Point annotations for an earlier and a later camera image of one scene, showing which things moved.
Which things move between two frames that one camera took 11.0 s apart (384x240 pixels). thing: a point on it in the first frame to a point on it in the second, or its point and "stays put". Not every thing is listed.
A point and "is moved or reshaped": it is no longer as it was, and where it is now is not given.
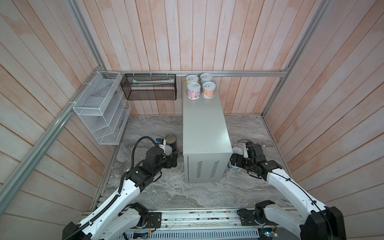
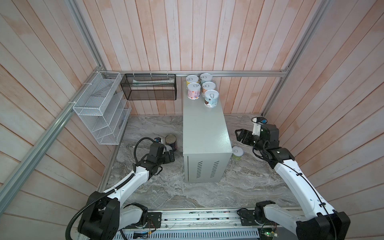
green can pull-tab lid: (237, 150) stays put
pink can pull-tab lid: (193, 91) stays put
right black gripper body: (249, 163) to (258, 145)
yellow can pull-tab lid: (192, 78) stays put
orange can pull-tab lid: (208, 89) is moved or reshaped
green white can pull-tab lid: (206, 77) stays put
